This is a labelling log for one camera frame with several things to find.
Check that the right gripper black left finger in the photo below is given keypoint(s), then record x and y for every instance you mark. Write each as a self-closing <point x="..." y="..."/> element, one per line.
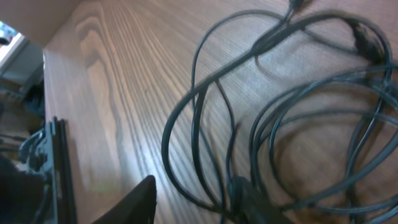
<point x="137" y="207"/>

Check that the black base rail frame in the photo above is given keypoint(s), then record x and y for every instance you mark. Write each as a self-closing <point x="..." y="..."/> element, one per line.
<point x="46" y="154"/>

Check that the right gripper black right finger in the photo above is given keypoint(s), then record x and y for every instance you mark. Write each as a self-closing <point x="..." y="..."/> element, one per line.
<point x="248" y="205"/>

